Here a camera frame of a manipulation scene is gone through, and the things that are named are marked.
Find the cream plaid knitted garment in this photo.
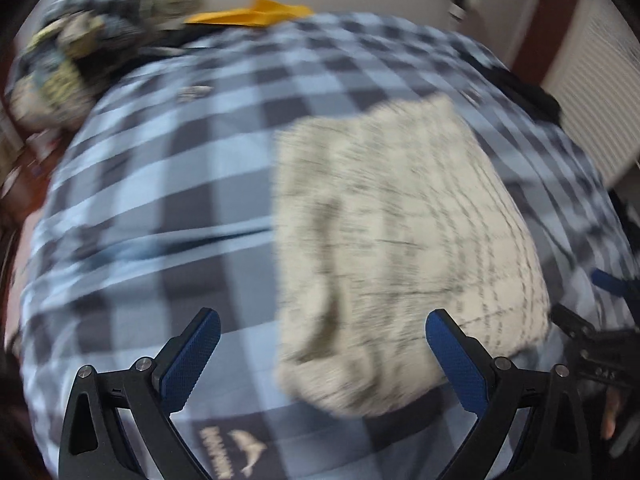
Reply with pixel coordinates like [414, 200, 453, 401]
[272, 94, 549, 417]

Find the black clothing on bed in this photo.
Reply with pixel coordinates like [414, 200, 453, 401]
[485, 67, 562, 126]

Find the person's bare hand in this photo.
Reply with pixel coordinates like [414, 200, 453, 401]
[601, 387, 628, 440]

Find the white radiator panel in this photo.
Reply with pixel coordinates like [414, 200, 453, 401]
[544, 0, 639, 188]

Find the blue grey checkered bedsheet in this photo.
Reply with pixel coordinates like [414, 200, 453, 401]
[21, 13, 638, 479]

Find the patterned pile of bedding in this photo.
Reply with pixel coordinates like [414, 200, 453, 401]
[8, 0, 205, 131]

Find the yellow flat object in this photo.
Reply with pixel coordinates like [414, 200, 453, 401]
[186, 0, 314, 28]

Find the white wall camera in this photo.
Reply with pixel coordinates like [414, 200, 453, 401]
[449, 0, 480, 21]

